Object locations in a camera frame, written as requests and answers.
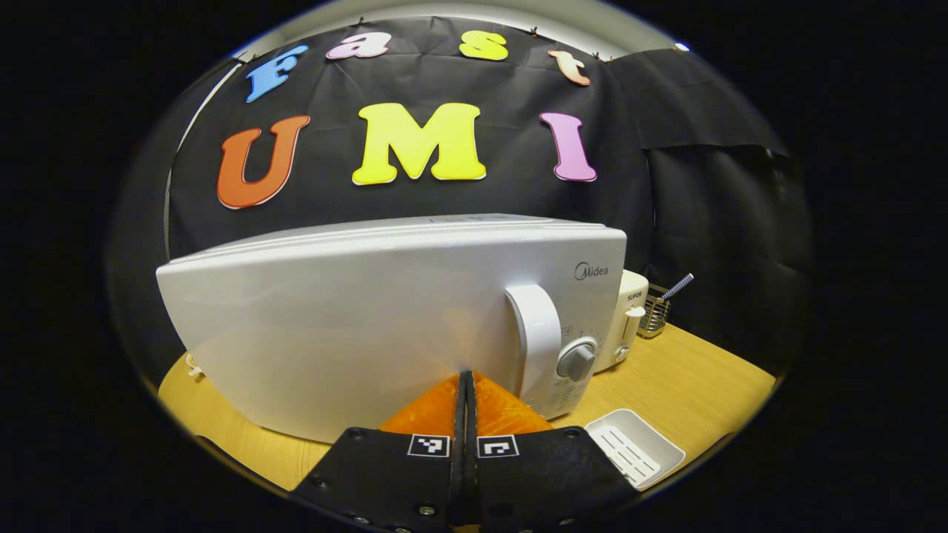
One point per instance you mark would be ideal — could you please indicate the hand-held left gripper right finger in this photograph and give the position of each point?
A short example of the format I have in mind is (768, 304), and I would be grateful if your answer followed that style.
(548, 474)

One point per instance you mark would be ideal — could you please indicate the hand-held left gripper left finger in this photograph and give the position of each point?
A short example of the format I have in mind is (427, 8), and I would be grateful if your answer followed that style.
(385, 474)

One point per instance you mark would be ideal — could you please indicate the white microwave oven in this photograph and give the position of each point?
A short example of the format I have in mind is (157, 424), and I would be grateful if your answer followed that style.
(333, 311)

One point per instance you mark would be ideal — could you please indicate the white rectangular dish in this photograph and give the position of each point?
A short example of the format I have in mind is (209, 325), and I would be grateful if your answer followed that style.
(629, 444)

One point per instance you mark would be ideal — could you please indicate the white toaster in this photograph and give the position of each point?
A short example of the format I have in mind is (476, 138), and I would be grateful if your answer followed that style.
(629, 311)

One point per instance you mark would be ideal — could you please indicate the black backdrop cloth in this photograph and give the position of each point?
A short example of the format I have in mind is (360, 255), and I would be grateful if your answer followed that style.
(518, 196)

